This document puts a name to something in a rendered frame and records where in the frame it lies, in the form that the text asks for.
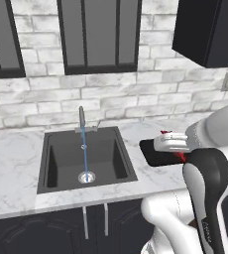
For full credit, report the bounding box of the red fish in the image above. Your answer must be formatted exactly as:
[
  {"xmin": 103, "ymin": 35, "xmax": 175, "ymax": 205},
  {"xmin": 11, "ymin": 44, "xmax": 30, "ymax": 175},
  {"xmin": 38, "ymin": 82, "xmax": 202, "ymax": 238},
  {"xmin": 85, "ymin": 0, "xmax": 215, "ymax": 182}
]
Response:
[{"xmin": 160, "ymin": 130, "xmax": 188, "ymax": 164}]

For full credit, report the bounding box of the silver sink drain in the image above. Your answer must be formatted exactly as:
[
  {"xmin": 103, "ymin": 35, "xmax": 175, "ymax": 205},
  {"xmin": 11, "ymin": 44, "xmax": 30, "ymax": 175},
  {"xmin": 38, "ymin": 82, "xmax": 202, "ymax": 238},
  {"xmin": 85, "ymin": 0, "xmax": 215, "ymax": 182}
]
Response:
[{"xmin": 77, "ymin": 171, "xmax": 96, "ymax": 185}]

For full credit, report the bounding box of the black base cupboard door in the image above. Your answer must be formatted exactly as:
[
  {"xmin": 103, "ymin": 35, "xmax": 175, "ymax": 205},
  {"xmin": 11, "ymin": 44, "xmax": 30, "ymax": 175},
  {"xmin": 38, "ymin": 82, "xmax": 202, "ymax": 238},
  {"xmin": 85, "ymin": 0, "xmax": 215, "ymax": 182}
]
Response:
[
  {"xmin": 0, "ymin": 206, "xmax": 88, "ymax": 254},
  {"xmin": 86, "ymin": 197, "xmax": 158, "ymax": 254}
]

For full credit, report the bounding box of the black framed window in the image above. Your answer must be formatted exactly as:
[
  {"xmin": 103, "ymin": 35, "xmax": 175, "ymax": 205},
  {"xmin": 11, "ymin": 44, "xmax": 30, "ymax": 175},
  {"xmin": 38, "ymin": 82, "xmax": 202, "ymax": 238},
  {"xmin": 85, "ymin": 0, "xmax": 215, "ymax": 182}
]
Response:
[
  {"xmin": 0, "ymin": 0, "xmax": 27, "ymax": 80},
  {"xmin": 57, "ymin": 0, "xmax": 143, "ymax": 76}
]

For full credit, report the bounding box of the black wall cupboard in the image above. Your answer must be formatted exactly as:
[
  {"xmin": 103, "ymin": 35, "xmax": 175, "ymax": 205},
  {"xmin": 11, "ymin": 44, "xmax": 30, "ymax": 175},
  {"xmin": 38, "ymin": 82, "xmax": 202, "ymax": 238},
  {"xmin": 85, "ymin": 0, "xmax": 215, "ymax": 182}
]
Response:
[{"xmin": 171, "ymin": 0, "xmax": 228, "ymax": 69}]

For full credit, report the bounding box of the black sink basin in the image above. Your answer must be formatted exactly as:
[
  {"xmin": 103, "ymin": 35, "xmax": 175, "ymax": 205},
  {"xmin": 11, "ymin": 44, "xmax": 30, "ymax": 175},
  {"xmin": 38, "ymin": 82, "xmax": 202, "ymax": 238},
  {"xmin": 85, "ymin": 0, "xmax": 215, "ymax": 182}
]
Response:
[{"xmin": 36, "ymin": 126, "xmax": 139, "ymax": 195}]

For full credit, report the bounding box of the grey metal tap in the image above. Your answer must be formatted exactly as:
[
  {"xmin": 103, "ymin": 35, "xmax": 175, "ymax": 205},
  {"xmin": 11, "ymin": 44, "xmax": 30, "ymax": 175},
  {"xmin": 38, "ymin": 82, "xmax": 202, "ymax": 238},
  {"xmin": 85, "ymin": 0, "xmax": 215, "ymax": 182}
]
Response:
[{"xmin": 74, "ymin": 105, "xmax": 102, "ymax": 135}]

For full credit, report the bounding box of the blue water stream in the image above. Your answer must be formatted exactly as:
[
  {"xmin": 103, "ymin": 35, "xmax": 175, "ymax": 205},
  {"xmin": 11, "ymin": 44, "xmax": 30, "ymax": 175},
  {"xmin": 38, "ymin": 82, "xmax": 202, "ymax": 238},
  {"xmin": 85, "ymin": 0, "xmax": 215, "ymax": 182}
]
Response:
[{"xmin": 81, "ymin": 126, "xmax": 88, "ymax": 182}]

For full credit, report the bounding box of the silver cupboard handle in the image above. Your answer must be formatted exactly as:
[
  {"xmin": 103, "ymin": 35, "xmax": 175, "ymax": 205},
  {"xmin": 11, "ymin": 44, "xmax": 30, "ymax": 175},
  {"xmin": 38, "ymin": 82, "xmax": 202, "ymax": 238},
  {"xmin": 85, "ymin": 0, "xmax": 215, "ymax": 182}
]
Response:
[
  {"xmin": 103, "ymin": 202, "xmax": 110, "ymax": 237},
  {"xmin": 82, "ymin": 206, "xmax": 90, "ymax": 240}
]

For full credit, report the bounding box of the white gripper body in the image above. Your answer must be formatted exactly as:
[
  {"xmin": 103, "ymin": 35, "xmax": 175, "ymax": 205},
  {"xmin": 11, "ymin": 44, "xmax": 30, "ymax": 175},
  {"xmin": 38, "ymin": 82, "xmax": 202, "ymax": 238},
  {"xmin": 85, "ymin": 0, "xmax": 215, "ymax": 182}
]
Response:
[{"xmin": 153, "ymin": 132, "xmax": 190, "ymax": 154}]

